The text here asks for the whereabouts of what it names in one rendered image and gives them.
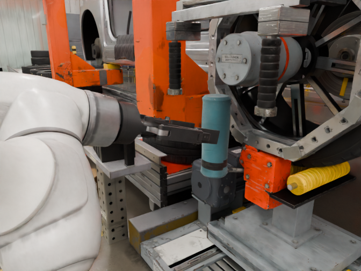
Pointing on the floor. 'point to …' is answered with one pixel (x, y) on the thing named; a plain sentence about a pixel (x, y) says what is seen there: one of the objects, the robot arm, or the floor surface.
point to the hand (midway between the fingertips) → (195, 132)
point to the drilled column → (112, 207)
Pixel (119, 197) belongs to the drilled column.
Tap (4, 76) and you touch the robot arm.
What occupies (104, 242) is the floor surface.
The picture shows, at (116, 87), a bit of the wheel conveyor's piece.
